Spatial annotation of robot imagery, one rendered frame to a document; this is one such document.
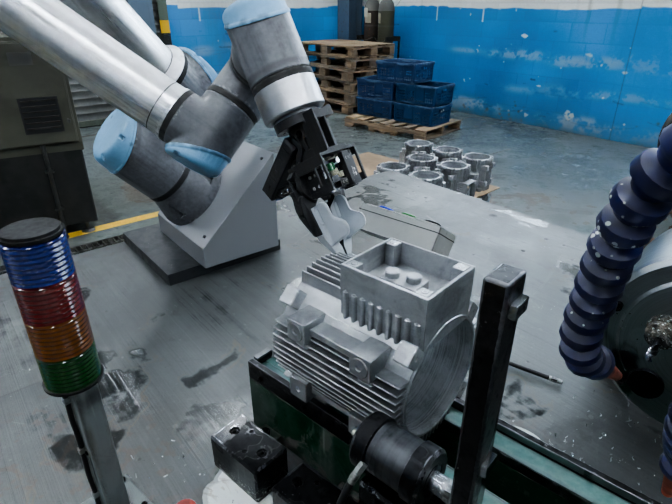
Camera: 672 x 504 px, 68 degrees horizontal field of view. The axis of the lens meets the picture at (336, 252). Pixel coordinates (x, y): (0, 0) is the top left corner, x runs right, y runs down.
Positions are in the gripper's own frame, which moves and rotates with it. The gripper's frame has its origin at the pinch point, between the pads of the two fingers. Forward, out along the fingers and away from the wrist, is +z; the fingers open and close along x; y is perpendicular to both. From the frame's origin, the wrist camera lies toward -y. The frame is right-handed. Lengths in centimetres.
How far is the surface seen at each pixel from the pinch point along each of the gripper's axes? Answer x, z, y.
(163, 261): 5, -10, -68
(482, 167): 232, 7, -104
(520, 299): -19.4, 3.9, 36.1
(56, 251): -35.1, -12.9, 0.0
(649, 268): 15.4, 14.6, 33.4
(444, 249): 20.7, 7.4, 2.4
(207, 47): 394, -272, -520
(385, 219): 17.9, -1.0, -5.2
